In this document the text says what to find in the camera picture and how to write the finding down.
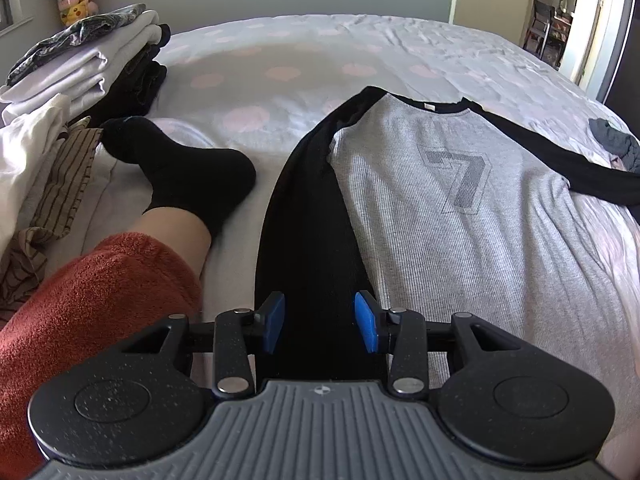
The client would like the grey black raglan shirt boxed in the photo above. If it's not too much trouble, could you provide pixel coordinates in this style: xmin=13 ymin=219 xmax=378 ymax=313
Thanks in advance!
xmin=255 ymin=87 xmax=639 ymax=391

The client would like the stack of folded clothes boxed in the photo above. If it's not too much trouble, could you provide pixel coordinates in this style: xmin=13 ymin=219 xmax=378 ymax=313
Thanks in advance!
xmin=1 ymin=10 xmax=170 ymax=125

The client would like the person's left leg black sock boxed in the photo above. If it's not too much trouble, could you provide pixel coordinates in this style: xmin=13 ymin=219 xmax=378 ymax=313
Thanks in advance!
xmin=0 ymin=115 xmax=257 ymax=478

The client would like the striped brown garment pile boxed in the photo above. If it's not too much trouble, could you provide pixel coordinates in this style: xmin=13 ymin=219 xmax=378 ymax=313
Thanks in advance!
xmin=1 ymin=94 xmax=101 ymax=324

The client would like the pink dotted bed sheet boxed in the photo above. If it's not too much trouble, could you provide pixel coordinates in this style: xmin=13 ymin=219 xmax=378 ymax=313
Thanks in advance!
xmin=74 ymin=13 xmax=640 ymax=466

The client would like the dark grey crumpled garment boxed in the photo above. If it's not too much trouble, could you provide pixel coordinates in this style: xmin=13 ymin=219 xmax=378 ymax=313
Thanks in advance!
xmin=589 ymin=118 xmax=640 ymax=174

